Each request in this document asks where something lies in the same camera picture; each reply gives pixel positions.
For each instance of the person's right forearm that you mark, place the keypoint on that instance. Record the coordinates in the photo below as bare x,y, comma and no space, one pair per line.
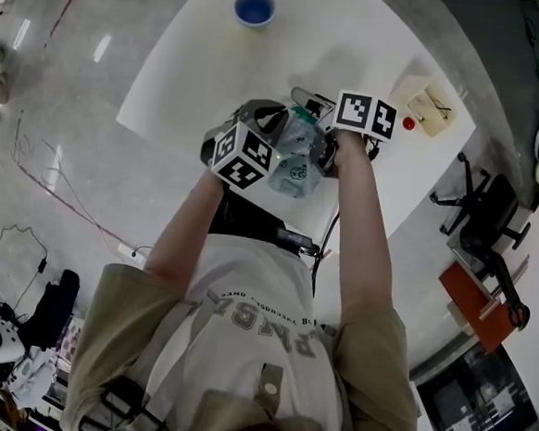
364,226

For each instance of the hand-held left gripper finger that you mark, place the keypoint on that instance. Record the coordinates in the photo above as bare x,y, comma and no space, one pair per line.
283,123
246,112

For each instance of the black cabinet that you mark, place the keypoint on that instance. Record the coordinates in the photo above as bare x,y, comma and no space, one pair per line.
477,412

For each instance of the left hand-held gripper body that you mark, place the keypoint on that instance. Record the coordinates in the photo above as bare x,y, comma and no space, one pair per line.
241,156

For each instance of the person's black shorts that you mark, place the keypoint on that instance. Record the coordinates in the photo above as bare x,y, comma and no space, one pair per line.
245,224

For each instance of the red checkered bag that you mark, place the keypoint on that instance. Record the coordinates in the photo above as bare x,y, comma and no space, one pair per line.
70,343

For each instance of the clear plastic bag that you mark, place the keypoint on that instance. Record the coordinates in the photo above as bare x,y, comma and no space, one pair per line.
296,165

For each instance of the person's beige and white shirt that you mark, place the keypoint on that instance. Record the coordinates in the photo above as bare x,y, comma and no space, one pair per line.
250,348

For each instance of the small red ball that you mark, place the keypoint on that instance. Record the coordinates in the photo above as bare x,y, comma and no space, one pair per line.
409,123

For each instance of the cream open box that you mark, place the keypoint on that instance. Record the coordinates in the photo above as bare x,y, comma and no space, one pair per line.
422,106

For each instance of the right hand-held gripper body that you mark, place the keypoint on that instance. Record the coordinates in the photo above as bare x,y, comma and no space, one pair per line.
363,117

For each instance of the white table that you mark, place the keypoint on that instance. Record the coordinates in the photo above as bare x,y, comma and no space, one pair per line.
206,79

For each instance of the red box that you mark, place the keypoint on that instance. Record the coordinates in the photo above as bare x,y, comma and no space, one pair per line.
472,300

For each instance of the blue-topped cup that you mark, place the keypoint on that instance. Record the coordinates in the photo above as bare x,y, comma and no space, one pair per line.
254,9

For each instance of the person's left forearm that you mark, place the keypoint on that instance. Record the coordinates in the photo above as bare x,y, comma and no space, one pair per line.
187,231

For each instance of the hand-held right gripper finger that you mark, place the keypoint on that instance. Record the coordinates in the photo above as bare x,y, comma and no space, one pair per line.
309,96
326,117

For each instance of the black office chair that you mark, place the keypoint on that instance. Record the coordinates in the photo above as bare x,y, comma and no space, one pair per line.
488,213

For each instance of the black belt device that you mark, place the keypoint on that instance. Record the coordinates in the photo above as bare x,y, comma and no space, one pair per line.
297,241

